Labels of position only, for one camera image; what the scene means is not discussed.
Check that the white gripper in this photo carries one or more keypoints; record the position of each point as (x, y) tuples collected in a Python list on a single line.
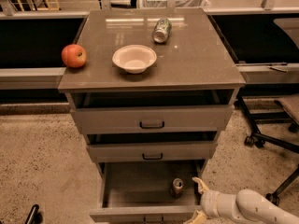
[(207, 202)]

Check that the orange soda can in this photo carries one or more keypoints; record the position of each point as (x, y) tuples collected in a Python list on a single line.
[(177, 187)]

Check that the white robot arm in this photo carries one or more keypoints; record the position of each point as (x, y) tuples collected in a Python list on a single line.
[(245, 207)]

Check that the middle grey drawer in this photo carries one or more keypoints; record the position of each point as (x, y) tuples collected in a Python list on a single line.
[(152, 146)]

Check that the grey drawer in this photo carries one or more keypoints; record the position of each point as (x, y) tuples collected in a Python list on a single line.
[(152, 146), (140, 192), (151, 111)]

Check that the bottom grey drawer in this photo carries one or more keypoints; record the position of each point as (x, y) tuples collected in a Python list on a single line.
[(140, 192)]

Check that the top grey drawer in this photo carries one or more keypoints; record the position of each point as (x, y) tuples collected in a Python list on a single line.
[(151, 111)]

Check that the grey drawer cabinet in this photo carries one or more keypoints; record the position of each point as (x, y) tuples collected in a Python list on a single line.
[(192, 58)]

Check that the green soda can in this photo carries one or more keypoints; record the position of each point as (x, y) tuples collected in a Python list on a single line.
[(162, 30)]

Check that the black office chair base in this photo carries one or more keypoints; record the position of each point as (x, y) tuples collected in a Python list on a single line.
[(287, 113)]

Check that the white paper bowl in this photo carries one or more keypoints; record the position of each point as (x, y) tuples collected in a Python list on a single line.
[(134, 59)]

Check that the black object bottom left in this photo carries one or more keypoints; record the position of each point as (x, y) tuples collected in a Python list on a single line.
[(34, 216)]

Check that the red apple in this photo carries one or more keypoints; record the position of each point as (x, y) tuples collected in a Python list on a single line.
[(74, 56)]

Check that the white wire basket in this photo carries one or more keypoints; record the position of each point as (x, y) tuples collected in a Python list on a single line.
[(172, 3)]

